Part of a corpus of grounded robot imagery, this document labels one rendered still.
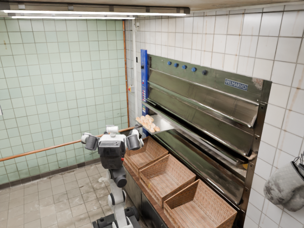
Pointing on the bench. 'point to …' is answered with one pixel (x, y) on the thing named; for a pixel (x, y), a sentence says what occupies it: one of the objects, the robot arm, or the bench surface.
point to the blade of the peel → (163, 125)
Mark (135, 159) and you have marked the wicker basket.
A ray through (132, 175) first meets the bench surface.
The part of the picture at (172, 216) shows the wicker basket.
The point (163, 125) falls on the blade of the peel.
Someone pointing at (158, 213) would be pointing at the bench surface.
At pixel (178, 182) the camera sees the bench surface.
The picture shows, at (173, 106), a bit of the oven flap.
